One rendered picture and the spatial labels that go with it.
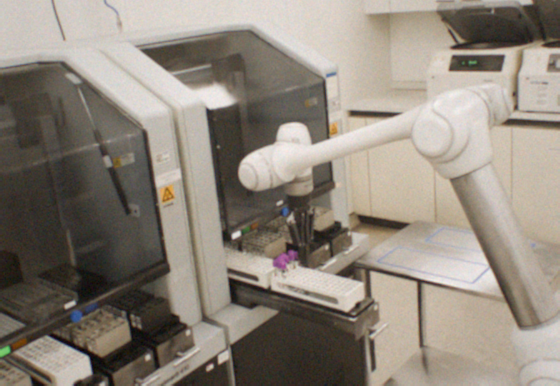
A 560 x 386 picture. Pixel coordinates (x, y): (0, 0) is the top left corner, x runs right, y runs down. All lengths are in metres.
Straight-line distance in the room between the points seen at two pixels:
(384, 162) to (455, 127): 3.16
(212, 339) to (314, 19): 2.68
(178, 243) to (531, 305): 1.03
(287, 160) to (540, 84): 2.48
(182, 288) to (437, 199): 2.67
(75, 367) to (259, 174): 0.69
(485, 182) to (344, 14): 3.21
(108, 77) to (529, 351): 1.35
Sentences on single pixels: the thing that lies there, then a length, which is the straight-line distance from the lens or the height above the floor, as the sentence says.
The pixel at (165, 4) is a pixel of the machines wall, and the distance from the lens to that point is 3.37.
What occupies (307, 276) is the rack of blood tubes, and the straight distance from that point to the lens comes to 2.06.
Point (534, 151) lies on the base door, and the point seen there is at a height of 0.68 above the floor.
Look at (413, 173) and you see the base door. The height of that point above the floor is 0.45.
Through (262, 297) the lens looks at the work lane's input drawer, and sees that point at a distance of 2.12.
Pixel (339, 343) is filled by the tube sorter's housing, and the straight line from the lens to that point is 2.65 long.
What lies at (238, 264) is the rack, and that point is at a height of 0.86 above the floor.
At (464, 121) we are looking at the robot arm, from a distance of 1.40.
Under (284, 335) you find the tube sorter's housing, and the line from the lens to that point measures 2.34.
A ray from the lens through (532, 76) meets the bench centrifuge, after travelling 3.98.
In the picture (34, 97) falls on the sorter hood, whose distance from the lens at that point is 1.90.
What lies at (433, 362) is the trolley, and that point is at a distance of 2.69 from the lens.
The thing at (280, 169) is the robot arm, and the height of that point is 1.28.
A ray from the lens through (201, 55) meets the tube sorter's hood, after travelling 2.33.
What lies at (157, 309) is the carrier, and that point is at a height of 0.87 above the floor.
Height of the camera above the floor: 1.75
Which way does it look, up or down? 16 degrees down
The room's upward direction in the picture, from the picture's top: 6 degrees counter-clockwise
